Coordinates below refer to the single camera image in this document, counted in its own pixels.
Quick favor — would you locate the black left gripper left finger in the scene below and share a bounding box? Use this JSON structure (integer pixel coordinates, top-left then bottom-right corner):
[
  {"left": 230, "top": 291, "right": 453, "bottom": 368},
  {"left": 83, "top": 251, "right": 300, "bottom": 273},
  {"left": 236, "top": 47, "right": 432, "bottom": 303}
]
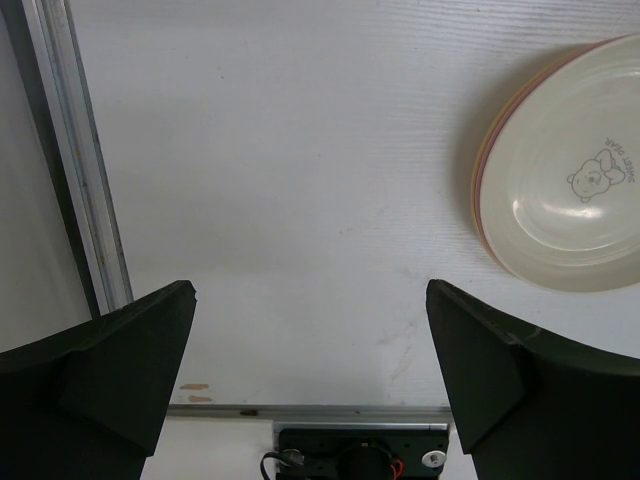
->
[{"left": 1, "top": 280, "right": 196, "bottom": 479}]

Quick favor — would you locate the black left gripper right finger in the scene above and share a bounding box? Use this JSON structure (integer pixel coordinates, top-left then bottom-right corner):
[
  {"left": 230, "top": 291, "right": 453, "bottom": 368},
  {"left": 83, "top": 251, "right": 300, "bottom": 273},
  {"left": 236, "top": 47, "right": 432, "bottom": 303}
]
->
[{"left": 426, "top": 279, "right": 639, "bottom": 479}]

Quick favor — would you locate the yellow plastic plate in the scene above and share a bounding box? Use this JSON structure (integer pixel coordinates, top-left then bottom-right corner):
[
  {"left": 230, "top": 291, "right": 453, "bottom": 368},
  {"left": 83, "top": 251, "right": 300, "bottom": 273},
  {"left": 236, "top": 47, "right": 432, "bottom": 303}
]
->
[{"left": 471, "top": 40, "right": 607, "bottom": 264}]

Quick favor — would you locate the cream plastic plate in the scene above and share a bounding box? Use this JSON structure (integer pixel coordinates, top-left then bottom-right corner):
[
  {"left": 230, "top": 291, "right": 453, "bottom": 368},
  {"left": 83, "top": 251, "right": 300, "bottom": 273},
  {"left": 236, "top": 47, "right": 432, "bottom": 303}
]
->
[{"left": 477, "top": 33, "right": 640, "bottom": 295}]

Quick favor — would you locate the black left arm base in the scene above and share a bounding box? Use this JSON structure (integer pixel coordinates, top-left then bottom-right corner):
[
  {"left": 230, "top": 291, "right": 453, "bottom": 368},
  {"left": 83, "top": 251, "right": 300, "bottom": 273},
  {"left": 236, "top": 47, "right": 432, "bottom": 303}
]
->
[{"left": 259, "top": 425, "right": 449, "bottom": 479}]

